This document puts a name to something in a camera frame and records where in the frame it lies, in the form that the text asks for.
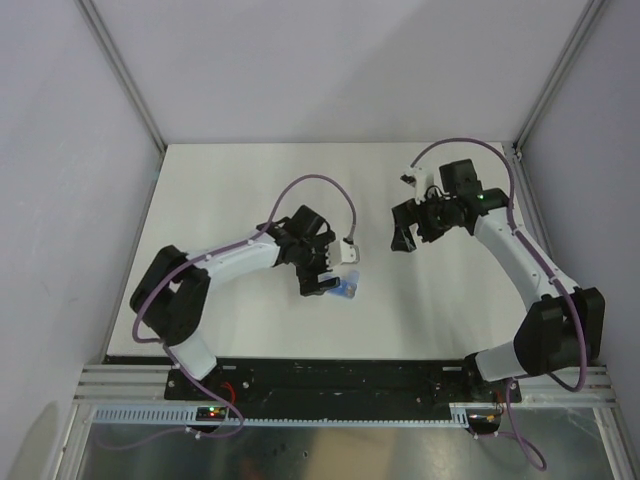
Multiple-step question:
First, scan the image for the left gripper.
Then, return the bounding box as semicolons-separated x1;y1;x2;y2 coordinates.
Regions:
294;231;340;296

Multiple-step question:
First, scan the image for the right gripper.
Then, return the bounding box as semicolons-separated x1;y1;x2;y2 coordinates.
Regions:
391;188;456;253

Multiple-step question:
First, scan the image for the blue pill organizer box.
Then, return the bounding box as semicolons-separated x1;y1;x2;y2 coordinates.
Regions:
327;270;360;300

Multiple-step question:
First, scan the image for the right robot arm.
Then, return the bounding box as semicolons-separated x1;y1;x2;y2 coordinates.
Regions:
391;159;605;401

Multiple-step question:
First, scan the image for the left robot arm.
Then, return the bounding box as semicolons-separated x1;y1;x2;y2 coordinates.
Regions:
129;205;340;399

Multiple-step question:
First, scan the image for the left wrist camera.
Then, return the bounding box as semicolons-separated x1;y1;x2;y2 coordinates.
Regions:
326;239;360;268

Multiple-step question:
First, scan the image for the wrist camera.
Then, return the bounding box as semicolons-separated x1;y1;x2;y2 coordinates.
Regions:
400;167;435;204
326;239;360;268

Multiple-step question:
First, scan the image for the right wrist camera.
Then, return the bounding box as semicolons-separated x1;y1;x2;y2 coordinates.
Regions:
400;167;435;204

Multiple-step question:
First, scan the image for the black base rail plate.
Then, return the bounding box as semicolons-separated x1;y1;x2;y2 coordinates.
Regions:
164;357;521;421

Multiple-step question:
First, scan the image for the grey cable duct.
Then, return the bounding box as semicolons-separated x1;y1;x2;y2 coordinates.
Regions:
89;405;496;426

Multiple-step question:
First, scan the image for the right aluminium frame post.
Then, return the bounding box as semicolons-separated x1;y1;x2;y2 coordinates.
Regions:
512;0;610;152

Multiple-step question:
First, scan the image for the aluminium frame post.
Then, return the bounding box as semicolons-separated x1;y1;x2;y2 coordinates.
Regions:
74;0;167;155
512;0;610;152

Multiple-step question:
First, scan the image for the left aluminium frame post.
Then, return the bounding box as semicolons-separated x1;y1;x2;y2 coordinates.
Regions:
74;0;167;155

